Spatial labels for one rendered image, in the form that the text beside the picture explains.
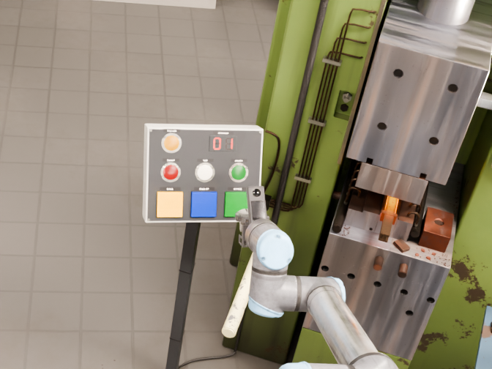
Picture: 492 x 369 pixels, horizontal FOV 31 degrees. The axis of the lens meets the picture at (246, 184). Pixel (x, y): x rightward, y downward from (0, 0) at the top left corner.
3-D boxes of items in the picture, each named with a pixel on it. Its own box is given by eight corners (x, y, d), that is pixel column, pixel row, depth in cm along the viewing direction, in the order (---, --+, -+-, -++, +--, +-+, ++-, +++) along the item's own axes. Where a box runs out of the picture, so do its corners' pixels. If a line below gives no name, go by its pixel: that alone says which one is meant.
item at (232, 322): (235, 341, 276) (237, 330, 272) (219, 336, 276) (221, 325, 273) (269, 249, 309) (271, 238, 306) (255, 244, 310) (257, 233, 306)
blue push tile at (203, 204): (216, 217, 261) (217, 192, 259) (191, 217, 259) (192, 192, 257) (215, 215, 263) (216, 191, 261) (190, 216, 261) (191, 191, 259)
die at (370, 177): (419, 205, 264) (428, 181, 258) (354, 186, 266) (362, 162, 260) (434, 127, 296) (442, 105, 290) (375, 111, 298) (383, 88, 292)
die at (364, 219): (405, 241, 274) (413, 222, 268) (343, 223, 276) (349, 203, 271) (422, 163, 306) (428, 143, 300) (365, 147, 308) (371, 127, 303)
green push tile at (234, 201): (249, 217, 263) (250, 192, 261) (224, 217, 261) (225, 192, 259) (248, 215, 265) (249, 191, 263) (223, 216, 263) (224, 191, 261)
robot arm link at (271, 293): (294, 321, 221) (299, 273, 219) (249, 319, 220) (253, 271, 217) (288, 309, 230) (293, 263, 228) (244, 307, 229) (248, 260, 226)
